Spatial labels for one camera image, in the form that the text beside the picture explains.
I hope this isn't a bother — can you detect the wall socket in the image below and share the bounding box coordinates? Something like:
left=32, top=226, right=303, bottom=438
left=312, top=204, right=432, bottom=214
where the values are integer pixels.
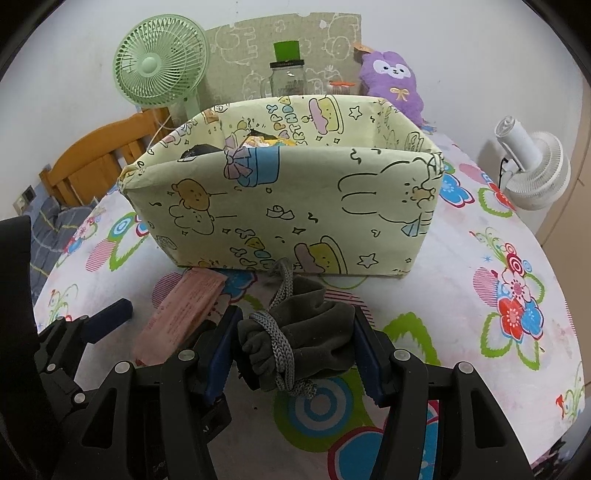
left=13, top=184, right=36, bottom=214

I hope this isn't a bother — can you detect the glass jar with green lid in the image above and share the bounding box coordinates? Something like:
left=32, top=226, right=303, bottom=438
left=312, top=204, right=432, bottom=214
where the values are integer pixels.
left=262, top=41, right=308, bottom=99

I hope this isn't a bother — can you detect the grey plaid blanket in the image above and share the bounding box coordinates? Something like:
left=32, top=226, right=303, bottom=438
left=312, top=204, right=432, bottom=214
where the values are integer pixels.
left=30, top=202, right=100, bottom=278

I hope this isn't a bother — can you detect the printed green cardboard panel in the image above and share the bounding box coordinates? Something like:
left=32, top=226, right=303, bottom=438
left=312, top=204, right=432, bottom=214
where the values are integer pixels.
left=202, top=12, right=363, bottom=105

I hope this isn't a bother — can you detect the white desk fan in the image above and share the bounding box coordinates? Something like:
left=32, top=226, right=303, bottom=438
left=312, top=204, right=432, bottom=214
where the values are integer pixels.
left=493, top=116, right=574, bottom=212

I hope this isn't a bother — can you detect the grey drawstring pouch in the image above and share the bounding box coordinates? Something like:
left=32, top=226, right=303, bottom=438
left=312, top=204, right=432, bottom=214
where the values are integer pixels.
left=235, top=258, right=366, bottom=398

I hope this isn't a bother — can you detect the purple plush toy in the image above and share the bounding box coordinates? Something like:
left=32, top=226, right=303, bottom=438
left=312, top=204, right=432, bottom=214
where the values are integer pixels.
left=353, top=42, right=428, bottom=128

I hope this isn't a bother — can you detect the wooden chair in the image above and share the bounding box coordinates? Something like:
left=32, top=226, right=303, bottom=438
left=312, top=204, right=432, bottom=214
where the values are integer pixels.
left=39, top=108, right=175, bottom=207

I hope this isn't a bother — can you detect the white fan cable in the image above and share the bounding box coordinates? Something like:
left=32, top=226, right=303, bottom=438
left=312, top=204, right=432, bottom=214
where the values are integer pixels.
left=148, top=110, right=171, bottom=145

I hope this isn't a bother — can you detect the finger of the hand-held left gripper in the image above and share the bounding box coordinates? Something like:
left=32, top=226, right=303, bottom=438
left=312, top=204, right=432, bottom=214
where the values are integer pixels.
left=36, top=298, right=134, bottom=408

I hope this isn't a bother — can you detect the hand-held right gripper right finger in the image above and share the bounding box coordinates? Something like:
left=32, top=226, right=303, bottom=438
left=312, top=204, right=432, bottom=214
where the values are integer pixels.
left=352, top=306, right=534, bottom=480

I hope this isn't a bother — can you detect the yellow cartoon print storage box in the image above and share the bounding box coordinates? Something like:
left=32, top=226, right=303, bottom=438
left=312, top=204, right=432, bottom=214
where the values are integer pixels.
left=117, top=93, right=447, bottom=281

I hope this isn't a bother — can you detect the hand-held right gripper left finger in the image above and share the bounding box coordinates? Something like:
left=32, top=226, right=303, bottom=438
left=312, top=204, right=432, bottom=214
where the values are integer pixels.
left=54, top=305, right=244, bottom=480

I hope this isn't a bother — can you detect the beige wardrobe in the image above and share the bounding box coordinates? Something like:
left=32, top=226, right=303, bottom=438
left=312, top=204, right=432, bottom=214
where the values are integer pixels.
left=537, top=124, right=591, bottom=252

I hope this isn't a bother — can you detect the green desk fan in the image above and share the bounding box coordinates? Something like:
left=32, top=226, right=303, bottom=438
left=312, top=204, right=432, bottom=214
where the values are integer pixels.
left=113, top=13, right=211, bottom=133

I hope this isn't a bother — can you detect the pink packet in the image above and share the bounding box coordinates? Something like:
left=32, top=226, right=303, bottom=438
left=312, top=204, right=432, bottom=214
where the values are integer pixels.
left=132, top=269, right=225, bottom=366

